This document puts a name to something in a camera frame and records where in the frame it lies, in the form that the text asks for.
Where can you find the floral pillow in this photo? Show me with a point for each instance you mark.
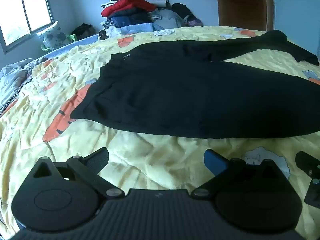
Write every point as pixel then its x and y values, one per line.
pixel 53 35

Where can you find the window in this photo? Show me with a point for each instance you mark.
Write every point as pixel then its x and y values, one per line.
pixel 25 17

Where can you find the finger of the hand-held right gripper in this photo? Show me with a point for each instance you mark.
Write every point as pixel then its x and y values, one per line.
pixel 307 162

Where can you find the black pants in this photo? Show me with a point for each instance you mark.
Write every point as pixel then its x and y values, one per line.
pixel 190 97

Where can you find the light blue bed sheet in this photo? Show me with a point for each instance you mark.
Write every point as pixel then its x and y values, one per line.
pixel 132 28

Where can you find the yellow cartoon printed blanket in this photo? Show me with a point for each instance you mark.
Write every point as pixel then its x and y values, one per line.
pixel 62 85

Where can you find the red jacket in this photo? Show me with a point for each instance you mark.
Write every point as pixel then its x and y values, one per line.
pixel 126 5

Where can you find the grey white quilt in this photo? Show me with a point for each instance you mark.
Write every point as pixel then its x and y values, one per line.
pixel 12 77

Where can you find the dark bag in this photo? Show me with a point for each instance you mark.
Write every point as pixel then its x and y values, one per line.
pixel 83 30

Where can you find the wooden door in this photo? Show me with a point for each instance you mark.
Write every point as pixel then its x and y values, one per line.
pixel 242 5

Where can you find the pile of clothes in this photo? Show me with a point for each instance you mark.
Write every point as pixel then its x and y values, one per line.
pixel 150 12

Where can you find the green plastic chair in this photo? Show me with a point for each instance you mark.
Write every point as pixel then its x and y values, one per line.
pixel 72 37

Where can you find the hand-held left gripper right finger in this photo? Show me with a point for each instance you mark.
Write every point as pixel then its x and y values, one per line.
pixel 215 162

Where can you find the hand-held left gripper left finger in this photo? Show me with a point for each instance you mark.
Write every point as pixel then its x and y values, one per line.
pixel 98 158

